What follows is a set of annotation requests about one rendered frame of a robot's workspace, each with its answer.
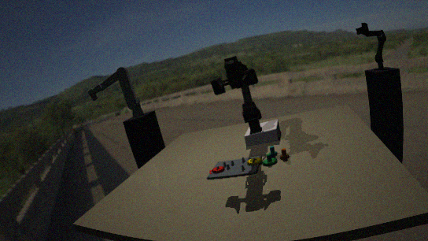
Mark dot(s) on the green gear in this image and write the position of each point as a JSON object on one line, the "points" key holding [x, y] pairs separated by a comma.
{"points": [[269, 161]]}

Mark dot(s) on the red gear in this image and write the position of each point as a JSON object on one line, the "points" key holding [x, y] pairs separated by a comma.
{"points": [[220, 169]]}

